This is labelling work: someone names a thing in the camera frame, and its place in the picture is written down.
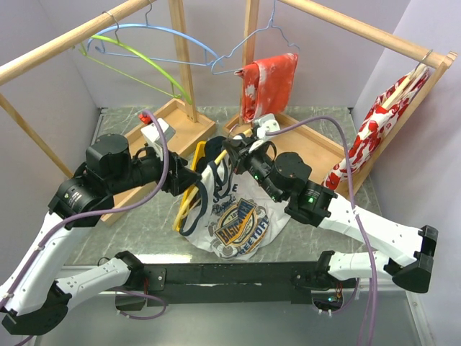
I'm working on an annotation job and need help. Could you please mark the blue plastic hanger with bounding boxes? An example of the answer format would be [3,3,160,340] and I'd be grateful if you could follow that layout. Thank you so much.
[83,14,219,67]

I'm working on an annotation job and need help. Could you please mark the orange tie-dye garment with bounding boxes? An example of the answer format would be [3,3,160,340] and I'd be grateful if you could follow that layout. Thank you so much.
[234,53,298,123]

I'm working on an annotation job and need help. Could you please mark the yellow plastic bin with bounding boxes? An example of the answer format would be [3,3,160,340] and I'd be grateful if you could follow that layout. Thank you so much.
[174,141,206,232]

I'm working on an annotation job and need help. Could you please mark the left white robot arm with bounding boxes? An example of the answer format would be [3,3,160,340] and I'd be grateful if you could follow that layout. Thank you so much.
[1,134,201,336]

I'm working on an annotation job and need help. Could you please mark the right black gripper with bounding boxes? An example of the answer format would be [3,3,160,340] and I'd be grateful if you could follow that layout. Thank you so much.
[223,135,284,203]

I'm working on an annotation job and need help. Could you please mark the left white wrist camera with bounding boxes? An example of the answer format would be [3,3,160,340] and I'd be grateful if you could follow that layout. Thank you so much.
[138,112,176,156]

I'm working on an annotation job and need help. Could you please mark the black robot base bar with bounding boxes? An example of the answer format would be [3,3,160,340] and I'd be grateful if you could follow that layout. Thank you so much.
[116,261,357,305]

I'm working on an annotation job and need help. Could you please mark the red floral white garment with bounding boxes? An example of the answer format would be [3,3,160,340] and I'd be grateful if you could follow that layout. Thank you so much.
[322,68,430,190]

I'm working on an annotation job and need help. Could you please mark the wooden hanger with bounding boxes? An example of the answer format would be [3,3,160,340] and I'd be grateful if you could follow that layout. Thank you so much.
[381,66,425,110]

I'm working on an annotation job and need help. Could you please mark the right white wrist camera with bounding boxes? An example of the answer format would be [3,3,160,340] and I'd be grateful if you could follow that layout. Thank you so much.
[254,113,280,143]

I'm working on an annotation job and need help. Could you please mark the yellow hanger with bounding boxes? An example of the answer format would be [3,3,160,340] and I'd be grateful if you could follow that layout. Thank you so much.
[172,125,252,231]

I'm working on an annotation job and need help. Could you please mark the right wooden clothes rack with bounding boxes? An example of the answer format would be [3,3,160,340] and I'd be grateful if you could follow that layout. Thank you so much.
[222,0,459,198]

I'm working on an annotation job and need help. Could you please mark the blue wire hanger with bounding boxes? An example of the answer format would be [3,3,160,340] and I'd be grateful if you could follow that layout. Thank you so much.
[210,1,301,75]

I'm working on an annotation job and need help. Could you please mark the left wooden clothes rack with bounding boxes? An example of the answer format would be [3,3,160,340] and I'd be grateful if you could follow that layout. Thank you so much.
[0,0,218,226]

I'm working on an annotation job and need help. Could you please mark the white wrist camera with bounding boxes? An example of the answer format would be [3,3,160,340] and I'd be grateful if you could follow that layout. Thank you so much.
[138,112,176,156]
[254,113,280,143]

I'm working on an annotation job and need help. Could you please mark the wooden clothes rack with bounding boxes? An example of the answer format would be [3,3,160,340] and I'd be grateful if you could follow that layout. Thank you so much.
[0,0,218,226]
[222,0,459,198]

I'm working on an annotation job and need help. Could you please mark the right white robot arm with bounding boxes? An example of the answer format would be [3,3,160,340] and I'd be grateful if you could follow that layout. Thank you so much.
[223,136,439,293]

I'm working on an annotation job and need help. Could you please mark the white graphic tank top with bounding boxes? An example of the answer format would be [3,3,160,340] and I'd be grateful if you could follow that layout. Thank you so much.
[179,161,290,260]

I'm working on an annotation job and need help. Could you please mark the dark navy garment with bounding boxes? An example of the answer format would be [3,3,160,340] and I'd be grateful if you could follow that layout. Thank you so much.
[204,136,227,162]

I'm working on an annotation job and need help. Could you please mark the green hanger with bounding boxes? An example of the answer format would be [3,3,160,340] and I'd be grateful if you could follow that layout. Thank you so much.
[78,35,192,105]

